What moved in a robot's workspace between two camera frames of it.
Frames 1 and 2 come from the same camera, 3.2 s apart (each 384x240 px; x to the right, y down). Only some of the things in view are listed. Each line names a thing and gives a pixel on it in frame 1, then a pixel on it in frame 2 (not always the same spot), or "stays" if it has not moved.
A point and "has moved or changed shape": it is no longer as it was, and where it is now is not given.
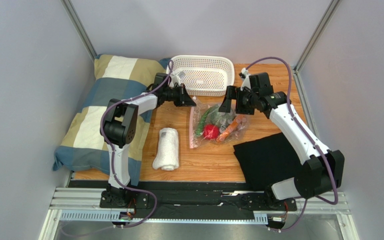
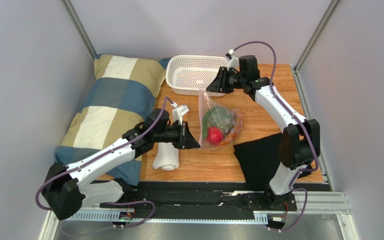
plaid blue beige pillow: [110, 77] stays
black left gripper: [184, 98] -> [185, 139]
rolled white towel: [167, 157] stays
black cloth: [267, 159] stays
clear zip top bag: [207, 125] has moved or changed shape
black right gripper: [237, 101] -> [224, 79]
